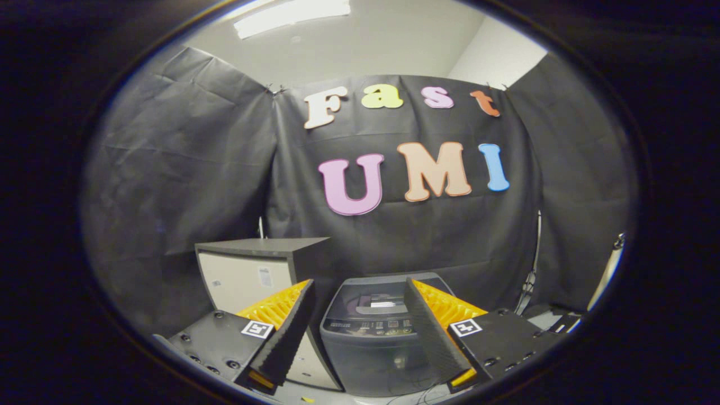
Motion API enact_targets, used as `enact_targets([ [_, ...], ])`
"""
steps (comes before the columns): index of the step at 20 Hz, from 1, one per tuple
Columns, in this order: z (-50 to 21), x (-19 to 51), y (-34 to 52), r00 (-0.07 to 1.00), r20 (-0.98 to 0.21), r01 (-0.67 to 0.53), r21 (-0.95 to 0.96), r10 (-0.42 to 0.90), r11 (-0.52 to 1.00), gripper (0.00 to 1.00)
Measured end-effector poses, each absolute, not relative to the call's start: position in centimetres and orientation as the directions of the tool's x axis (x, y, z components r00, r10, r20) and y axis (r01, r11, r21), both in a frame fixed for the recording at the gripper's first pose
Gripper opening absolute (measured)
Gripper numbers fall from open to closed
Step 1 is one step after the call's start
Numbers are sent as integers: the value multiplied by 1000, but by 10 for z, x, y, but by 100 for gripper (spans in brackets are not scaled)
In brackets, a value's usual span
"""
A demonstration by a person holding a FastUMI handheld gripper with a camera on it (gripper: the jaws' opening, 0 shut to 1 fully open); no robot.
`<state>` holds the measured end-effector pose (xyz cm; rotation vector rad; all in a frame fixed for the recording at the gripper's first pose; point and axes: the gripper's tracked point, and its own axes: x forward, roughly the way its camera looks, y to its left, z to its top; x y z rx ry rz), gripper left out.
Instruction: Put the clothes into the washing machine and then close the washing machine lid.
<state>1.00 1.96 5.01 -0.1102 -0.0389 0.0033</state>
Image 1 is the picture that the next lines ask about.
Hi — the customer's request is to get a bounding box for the grey washing machine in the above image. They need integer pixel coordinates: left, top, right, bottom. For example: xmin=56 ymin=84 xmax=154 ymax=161
xmin=319 ymin=273 xmax=467 ymax=397

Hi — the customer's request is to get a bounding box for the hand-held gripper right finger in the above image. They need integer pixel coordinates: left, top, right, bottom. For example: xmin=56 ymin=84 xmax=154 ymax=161
xmin=403 ymin=277 xmax=569 ymax=394

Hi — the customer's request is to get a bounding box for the thin black stand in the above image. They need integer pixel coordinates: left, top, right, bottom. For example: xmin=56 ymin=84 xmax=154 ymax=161
xmin=515 ymin=210 xmax=543 ymax=316

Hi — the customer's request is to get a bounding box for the grey cabinet with white door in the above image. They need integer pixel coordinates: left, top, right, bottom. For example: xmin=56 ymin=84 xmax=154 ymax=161
xmin=194 ymin=236 xmax=345 ymax=392

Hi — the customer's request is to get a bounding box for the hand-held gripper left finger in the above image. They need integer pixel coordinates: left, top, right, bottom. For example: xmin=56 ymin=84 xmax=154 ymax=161
xmin=153 ymin=278 xmax=316 ymax=394

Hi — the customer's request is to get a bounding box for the black backdrop cloth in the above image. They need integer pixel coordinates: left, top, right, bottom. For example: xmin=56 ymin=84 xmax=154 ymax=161
xmin=82 ymin=45 xmax=639 ymax=338

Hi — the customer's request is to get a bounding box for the black floor cable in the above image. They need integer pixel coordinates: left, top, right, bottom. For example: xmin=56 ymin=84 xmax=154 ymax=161
xmin=388 ymin=382 xmax=451 ymax=405

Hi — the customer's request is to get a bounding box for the white pole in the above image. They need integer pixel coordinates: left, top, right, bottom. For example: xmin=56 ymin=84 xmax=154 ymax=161
xmin=588 ymin=232 xmax=626 ymax=313

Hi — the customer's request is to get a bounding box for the ceiling light panel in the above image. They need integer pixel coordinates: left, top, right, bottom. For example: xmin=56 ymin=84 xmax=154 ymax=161
xmin=233 ymin=0 xmax=352 ymax=40

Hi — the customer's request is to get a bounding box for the black floor box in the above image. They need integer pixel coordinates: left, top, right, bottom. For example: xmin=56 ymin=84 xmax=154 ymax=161
xmin=548 ymin=312 xmax=583 ymax=336

